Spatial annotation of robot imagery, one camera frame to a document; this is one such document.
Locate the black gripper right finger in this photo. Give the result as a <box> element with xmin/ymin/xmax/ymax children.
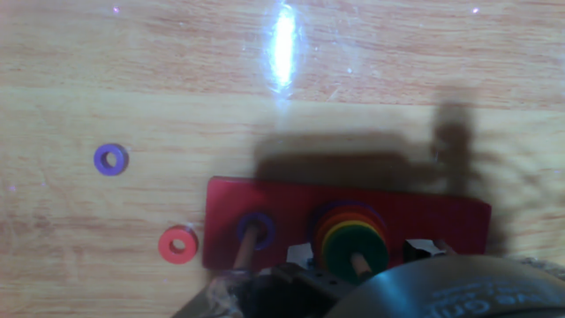
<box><xmin>403</xmin><ymin>238</ymin><xmax>447</xmax><ymax>262</ymax></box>

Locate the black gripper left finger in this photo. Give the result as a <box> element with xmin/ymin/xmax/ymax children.
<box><xmin>286</xmin><ymin>241</ymin><xmax>315</xmax><ymax>266</ymax></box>

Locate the green Hanoi ring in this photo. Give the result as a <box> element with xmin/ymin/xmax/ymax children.
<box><xmin>325</xmin><ymin>228</ymin><xmax>390</xmax><ymax>284</ymax></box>

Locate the red Hanoi base with pegs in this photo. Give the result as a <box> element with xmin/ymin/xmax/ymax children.
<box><xmin>202</xmin><ymin>176</ymin><xmax>493</xmax><ymax>279</ymax></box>

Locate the glossy wooden board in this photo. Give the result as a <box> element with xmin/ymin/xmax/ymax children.
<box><xmin>0</xmin><ymin>0</ymin><xmax>565</xmax><ymax>318</ymax></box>

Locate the yellow Hanoi ring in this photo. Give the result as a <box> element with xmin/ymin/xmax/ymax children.
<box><xmin>320</xmin><ymin>219</ymin><xmax>386</xmax><ymax>266</ymax></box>

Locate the large orange Hanoi ring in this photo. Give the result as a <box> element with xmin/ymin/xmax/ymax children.
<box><xmin>316</xmin><ymin>212</ymin><xmax>387</xmax><ymax>261</ymax></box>

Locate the large red Hanoi ring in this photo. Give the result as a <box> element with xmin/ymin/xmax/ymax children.
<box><xmin>313</xmin><ymin>206</ymin><xmax>388</xmax><ymax>257</ymax></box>

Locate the small purple Hanoi ring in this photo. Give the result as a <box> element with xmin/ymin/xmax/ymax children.
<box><xmin>93</xmin><ymin>143</ymin><xmax>130</xmax><ymax>177</ymax></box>
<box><xmin>237</xmin><ymin>211</ymin><xmax>276</xmax><ymax>252</ymax></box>

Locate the large purple Hanoi ring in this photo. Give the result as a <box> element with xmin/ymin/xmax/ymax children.
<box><xmin>308</xmin><ymin>200</ymin><xmax>389</xmax><ymax>253</ymax></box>

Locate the small red Hanoi ring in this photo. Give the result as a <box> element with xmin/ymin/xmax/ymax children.
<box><xmin>157</xmin><ymin>224</ymin><xmax>199</xmax><ymax>265</ymax></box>

